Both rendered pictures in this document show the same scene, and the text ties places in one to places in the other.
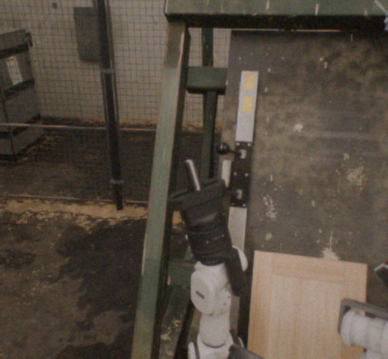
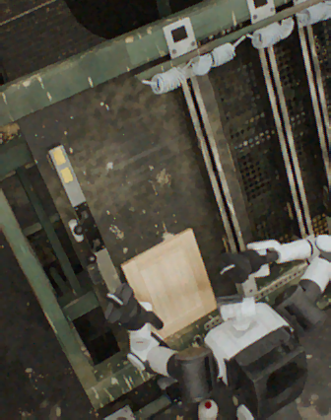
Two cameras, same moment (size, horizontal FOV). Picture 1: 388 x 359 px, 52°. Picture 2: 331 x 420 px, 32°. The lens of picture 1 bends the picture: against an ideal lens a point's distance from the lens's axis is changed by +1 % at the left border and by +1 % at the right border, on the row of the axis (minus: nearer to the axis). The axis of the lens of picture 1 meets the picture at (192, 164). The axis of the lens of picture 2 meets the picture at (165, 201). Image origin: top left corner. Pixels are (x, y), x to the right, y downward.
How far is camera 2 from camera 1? 1.25 m
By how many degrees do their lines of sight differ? 42
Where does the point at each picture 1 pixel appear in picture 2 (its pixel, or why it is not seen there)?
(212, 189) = (129, 298)
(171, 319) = not seen: hidden behind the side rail
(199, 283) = (139, 339)
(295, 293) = (158, 272)
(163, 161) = (26, 255)
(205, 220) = (132, 314)
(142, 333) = (78, 363)
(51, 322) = not seen: outside the picture
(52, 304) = not seen: outside the picture
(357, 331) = (230, 315)
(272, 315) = (151, 293)
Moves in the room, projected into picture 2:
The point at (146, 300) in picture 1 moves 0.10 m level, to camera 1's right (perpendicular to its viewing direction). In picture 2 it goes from (69, 344) to (91, 327)
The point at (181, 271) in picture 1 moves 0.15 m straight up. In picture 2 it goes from (74, 308) to (67, 290)
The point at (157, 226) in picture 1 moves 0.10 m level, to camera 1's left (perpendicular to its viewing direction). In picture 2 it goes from (49, 300) to (26, 317)
